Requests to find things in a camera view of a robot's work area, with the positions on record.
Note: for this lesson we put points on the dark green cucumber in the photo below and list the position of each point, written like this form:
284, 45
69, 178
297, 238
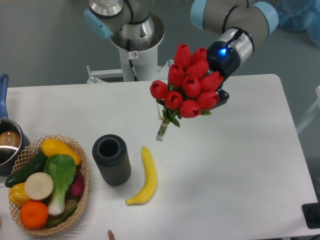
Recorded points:
35, 165

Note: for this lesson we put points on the black device at table edge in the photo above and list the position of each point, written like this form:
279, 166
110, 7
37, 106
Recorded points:
311, 212

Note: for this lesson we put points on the dark grey ribbed vase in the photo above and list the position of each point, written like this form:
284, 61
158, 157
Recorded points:
111, 156

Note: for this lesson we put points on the orange fruit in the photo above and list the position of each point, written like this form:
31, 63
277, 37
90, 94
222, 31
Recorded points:
34, 214

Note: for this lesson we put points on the woven wicker basket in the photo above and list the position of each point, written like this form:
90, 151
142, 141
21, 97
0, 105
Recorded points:
75, 199

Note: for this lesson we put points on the yellow bell pepper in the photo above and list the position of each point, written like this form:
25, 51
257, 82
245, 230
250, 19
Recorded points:
17, 195

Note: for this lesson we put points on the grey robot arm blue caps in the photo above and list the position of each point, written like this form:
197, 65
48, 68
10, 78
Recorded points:
242, 25

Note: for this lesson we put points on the green bean pod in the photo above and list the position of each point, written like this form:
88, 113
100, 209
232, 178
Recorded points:
62, 218

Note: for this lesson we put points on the green bok choy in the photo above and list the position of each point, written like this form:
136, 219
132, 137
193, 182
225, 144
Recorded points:
62, 169

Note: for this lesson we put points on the red tulip bouquet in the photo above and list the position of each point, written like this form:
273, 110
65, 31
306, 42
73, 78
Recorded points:
190, 90

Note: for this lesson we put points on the white round radish slice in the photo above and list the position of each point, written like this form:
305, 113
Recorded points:
38, 186

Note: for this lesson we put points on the blue handled saucepan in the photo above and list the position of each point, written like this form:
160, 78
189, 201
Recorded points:
12, 138

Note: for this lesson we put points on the yellow banana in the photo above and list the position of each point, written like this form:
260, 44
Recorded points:
150, 180

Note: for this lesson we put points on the blue plastic bag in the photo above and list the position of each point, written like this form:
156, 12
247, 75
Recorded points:
300, 16

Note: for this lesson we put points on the fingertip at bottom edge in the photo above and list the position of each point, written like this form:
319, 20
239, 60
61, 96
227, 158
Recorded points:
110, 235

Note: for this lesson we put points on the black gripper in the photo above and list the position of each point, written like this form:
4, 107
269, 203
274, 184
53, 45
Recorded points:
225, 60

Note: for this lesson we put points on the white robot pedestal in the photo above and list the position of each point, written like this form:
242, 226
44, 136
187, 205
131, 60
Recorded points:
138, 51

